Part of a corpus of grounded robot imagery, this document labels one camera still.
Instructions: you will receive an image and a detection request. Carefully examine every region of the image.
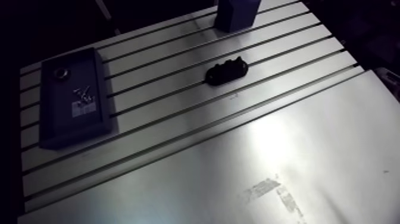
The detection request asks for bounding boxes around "steel bolt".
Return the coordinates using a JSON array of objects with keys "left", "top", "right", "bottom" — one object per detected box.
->
[{"left": 73, "top": 86, "right": 91, "bottom": 98}]

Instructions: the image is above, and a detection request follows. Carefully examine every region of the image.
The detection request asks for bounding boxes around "dark blue-grey tray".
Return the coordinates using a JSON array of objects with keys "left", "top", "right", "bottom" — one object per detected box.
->
[{"left": 38, "top": 47, "right": 114, "bottom": 150}]

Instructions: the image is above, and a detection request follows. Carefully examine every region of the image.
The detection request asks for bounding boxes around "dark blue-grey block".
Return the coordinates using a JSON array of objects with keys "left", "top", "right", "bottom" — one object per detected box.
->
[{"left": 214, "top": 0, "right": 262, "bottom": 33}]

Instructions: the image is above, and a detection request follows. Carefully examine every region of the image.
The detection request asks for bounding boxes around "black oval holder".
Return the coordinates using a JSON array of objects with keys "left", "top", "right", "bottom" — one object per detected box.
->
[{"left": 204, "top": 56, "right": 249, "bottom": 86}]

